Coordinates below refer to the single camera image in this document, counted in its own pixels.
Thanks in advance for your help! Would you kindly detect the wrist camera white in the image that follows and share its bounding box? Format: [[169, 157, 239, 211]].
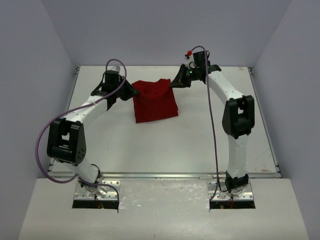
[[110, 65, 121, 73], [185, 50, 194, 68]]

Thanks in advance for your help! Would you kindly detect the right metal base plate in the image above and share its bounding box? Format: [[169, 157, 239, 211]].
[[207, 179, 254, 202]]

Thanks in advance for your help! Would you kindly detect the metal base plate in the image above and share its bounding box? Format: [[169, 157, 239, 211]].
[[207, 179, 254, 202], [73, 179, 120, 201]]

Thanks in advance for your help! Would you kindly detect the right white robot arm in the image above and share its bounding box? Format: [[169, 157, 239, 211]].
[[169, 50, 255, 194]]

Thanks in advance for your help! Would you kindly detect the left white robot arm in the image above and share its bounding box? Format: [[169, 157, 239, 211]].
[[47, 70, 140, 186]]

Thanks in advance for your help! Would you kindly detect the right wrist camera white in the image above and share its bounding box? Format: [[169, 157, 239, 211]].
[[185, 50, 194, 68]]

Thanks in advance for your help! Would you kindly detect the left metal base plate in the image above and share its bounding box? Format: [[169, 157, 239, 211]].
[[73, 179, 120, 201]]

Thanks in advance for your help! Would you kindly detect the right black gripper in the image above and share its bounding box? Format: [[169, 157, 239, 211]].
[[170, 64, 201, 89]]

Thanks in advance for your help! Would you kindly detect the red t-shirt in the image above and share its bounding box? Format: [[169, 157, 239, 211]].
[[132, 78, 179, 124]]

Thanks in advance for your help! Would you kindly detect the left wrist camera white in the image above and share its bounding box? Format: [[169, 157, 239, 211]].
[[110, 65, 121, 73]]

